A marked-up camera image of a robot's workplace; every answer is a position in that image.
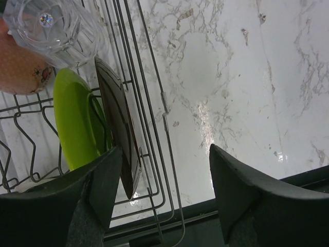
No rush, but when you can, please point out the pink floral mug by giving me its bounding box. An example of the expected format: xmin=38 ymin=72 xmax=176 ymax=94
xmin=1 ymin=18 xmax=55 ymax=95

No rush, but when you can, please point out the black wire dish rack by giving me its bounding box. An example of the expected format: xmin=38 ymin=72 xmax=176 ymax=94
xmin=1 ymin=1 xmax=183 ymax=246

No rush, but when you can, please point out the green plate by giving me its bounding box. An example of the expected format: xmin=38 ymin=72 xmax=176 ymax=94
xmin=53 ymin=68 xmax=112 ymax=171

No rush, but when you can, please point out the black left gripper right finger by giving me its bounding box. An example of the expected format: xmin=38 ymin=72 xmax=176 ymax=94
xmin=209 ymin=145 xmax=328 ymax=246

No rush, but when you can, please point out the clear glass cup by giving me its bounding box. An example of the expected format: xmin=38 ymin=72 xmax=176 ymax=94
xmin=3 ymin=1 xmax=105 ymax=68

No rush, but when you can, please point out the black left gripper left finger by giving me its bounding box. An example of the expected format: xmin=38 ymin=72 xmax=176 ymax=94
xmin=1 ymin=147 xmax=122 ymax=246

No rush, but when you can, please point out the red floral plate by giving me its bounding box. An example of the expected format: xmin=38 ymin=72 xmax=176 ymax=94
xmin=95 ymin=57 xmax=141 ymax=200

